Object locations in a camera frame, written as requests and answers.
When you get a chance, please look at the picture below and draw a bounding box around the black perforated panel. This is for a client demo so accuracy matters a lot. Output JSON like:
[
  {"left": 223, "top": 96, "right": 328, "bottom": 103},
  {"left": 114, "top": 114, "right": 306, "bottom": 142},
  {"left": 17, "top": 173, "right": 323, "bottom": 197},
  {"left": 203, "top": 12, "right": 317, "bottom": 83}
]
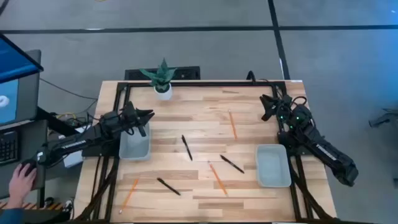
[{"left": 124, "top": 65, "right": 201, "bottom": 81}]

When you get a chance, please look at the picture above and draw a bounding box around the grey plastic bin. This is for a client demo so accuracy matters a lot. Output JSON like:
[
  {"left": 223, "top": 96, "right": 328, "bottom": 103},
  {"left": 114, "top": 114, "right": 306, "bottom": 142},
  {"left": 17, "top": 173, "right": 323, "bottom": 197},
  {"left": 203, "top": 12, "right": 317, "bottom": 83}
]
[
  {"left": 119, "top": 123, "right": 152, "bottom": 162},
  {"left": 255, "top": 144, "right": 292, "bottom": 189}
]

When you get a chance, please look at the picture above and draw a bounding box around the small white box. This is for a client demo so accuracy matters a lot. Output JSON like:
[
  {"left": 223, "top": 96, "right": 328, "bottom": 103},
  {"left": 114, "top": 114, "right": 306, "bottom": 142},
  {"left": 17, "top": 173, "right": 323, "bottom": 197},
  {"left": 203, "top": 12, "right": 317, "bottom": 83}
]
[{"left": 62, "top": 149, "right": 85, "bottom": 169}]

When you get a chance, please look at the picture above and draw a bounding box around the dark grey side desk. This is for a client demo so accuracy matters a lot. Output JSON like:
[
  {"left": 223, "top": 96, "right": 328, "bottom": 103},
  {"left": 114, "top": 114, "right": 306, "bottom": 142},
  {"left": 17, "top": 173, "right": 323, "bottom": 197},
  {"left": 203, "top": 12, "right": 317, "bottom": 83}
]
[{"left": 0, "top": 105, "right": 81, "bottom": 200}]

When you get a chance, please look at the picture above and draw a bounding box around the person's forearm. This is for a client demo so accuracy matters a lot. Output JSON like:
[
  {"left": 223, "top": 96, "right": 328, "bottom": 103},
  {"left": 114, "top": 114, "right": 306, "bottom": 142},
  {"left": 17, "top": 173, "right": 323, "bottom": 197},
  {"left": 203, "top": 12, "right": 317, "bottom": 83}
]
[{"left": 0, "top": 207, "right": 25, "bottom": 224}]

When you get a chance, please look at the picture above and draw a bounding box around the black pen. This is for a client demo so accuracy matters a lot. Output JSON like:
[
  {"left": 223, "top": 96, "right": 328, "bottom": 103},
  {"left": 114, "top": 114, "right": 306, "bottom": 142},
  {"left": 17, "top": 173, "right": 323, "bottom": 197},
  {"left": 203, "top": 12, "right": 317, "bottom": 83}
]
[
  {"left": 156, "top": 177, "right": 182, "bottom": 197},
  {"left": 181, "top": 134, "right": 193, "bottom": 162},
  {"left": 220, "top": 154, "right": 246, "bottom": 174}
]

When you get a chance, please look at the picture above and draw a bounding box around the grey-bezel monitor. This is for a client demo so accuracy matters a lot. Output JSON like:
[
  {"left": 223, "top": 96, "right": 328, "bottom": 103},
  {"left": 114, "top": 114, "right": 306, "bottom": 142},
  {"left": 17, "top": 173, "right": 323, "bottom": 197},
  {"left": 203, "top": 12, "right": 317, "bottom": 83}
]
[{"left": 0, "top": 49, "right": 42, "bottom": 127}]

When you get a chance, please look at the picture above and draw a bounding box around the black computer mouse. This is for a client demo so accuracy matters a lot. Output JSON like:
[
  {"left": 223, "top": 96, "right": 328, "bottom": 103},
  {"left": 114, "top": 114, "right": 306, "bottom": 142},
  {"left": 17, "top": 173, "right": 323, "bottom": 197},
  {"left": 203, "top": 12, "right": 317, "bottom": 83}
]
[{"left": 19, "top": 157, "right": 39, "bottom": 177}]

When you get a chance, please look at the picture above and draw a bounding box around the orange pencil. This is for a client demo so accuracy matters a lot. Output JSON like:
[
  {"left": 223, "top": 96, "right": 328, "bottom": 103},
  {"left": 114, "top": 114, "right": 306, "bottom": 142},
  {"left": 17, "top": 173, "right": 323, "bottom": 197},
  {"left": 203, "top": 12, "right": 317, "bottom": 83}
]
[
  {"left": 207, "top": 161, "right": 229, "bottom": 196},
  {"left": 228, "top": 109, "right": 238, "bottom": 140},
  {"left": 118, "top": 178, "right": 139, "bottom": 215}
]

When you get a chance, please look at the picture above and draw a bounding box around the black keyboard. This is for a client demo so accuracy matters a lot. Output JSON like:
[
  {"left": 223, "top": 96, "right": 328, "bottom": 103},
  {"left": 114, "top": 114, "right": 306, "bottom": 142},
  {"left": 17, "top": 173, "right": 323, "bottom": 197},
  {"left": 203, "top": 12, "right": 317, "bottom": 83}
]
[{"left": 0, "top": 130, "right": 19, "bottom": 166}]

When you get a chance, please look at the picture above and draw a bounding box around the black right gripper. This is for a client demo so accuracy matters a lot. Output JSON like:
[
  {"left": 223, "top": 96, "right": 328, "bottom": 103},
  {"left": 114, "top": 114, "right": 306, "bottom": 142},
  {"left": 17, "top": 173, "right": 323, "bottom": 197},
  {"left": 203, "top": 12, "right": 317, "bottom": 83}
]
[{"left": 259, "top": 94, "right": 295, "bottom": 121}]

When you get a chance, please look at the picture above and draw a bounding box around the white plant pot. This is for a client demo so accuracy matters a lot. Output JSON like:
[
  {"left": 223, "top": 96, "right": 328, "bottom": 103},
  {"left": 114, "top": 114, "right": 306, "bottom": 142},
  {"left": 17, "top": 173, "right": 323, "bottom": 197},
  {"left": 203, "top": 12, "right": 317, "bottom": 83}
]
[{"left": 154, "top": 82, "right": 174, "bottom": 101}]

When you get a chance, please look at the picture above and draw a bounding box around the green succulent plant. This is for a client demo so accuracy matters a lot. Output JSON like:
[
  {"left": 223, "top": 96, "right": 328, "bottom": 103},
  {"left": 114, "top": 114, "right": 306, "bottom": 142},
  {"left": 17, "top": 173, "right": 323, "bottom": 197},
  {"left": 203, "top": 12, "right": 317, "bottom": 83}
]
[{"left": 139, "top": 57, "right": 178, "bottom": 93}]

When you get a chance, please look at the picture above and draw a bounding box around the thin black-edged monitor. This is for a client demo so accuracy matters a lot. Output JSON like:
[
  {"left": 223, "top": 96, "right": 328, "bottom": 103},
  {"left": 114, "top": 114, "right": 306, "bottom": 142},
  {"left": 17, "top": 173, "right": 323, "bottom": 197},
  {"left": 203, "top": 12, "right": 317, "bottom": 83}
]
[{"left": 0, "top": 32, "right": 44, "bottom": 85}]

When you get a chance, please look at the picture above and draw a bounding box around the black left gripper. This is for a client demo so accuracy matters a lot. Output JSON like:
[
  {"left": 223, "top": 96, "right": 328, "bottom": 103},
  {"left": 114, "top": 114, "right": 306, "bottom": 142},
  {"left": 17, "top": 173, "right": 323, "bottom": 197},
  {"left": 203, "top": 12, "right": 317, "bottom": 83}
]
[{"left": 121, "top": 101, "right": 155, "bottom": 129}]

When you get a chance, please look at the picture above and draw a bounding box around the black floor stand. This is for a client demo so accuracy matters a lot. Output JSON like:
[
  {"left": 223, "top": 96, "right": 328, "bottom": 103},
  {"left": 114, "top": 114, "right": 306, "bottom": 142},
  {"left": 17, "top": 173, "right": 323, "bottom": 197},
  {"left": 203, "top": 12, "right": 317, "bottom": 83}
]
[{"left": 368, "top": 108, "right": 398, "bottom": 128}]

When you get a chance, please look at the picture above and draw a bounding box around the person's hand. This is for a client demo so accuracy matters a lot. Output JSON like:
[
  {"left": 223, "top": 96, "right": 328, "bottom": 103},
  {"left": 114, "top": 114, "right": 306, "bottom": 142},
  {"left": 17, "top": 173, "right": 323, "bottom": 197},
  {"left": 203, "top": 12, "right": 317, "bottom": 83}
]
[{"left": 8, "top": 164, "right": 38, "bottom": 210}]

